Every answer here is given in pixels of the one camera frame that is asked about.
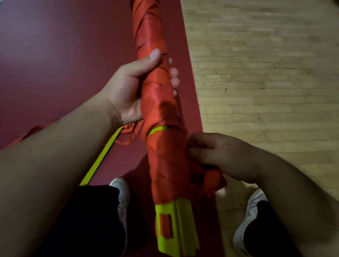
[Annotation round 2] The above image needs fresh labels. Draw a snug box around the white shoe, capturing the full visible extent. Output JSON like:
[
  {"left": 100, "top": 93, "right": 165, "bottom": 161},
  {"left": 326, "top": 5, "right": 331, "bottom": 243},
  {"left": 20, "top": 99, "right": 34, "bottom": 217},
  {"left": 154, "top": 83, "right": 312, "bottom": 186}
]
[
  {"left": 102, "top": 177, "right": 133, "bottom": 257},
  {"left": 231, "top": 186, "right": 270, "bottom": 257}
]

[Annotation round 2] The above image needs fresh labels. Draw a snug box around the black right trouser leg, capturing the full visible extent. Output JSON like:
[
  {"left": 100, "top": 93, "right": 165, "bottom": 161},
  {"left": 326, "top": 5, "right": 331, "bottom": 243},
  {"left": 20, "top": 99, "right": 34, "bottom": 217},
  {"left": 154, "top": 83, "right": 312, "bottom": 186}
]
[{"left": 242, "top": 198, "right": 324, "bottom": 257}]

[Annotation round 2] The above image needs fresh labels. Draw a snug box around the white left shoe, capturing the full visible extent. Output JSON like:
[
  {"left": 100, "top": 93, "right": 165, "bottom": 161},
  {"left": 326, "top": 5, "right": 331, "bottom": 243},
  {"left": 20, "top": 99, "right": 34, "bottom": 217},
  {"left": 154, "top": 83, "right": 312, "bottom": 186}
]
[{"left": 102, "top": 177, "right": 133, "bottom": 257}]

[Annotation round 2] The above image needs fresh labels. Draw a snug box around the person's left hand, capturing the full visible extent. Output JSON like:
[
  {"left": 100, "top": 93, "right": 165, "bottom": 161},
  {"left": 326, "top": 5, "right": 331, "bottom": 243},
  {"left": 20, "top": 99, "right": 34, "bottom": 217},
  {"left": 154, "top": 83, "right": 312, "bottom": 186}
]
[{"left": 97, "top": 44, "right": 183, "bottom": 131}]

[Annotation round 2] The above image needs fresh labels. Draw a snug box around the white right shoe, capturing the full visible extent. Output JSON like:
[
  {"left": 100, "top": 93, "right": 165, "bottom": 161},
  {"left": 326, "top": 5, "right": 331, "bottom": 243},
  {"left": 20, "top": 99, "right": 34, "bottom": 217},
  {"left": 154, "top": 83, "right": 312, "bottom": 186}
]
[{"left": 231, "top": 186, "right": 270, "bottom": 257}]

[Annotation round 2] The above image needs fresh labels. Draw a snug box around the black trouser leg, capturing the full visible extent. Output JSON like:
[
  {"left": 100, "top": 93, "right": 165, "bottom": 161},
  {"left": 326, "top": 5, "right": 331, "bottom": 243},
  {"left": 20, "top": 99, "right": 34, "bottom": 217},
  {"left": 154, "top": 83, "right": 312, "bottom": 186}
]
[
  {"left": 242, "top": 198, "right": 324, "bottom": 257},
  {"left": 32, "top": 179, "right": 131, "bottom": 257}
]

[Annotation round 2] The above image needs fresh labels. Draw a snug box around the person's right hand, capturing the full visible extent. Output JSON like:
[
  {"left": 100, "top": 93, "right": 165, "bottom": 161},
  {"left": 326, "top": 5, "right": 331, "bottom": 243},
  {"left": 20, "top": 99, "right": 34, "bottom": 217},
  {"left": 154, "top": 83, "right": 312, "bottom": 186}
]
[{"left": 184, "top": 131, "right": 268, "bottom": 185}]

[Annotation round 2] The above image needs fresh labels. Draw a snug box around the black left trouser leg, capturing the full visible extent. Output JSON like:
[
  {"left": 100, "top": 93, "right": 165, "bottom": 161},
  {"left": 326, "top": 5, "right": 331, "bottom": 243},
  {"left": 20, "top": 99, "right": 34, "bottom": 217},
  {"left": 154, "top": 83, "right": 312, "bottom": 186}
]
[{"left": 32, "top": 179, "right": 131, "bottom": 257}]

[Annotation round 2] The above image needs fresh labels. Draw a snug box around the person's right forearm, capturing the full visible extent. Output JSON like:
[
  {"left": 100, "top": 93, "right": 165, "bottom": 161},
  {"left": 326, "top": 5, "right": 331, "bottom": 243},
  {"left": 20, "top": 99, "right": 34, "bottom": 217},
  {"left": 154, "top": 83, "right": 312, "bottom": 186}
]
[{"left": 247, "top": 152, "right": 339, "bottom": 257}]

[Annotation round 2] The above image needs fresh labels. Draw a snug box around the person's left forearm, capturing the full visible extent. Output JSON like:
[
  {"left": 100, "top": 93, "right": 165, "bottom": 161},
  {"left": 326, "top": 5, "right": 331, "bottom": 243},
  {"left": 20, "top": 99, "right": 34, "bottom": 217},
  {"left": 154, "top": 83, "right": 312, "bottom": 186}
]
[{"left": 0, "top": 84, "right": 125, "bottom": 257}]

